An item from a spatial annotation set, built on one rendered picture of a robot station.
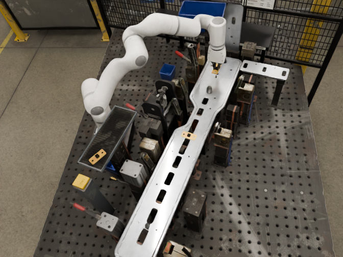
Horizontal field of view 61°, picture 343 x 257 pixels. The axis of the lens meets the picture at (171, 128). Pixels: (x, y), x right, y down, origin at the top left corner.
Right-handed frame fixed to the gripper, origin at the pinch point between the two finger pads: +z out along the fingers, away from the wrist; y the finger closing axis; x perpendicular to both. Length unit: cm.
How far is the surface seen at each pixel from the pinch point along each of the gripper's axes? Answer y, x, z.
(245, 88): 20.5, -7.8, 5.3
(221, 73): 2.0, 3.9, 9.6
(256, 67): 21.6, 16.1, 9.6
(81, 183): -33, -96, -6
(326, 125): 87, 64, 110
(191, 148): 4, -54, 10
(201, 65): -12.2, 6.3, 8.3
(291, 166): 58, -29, 40
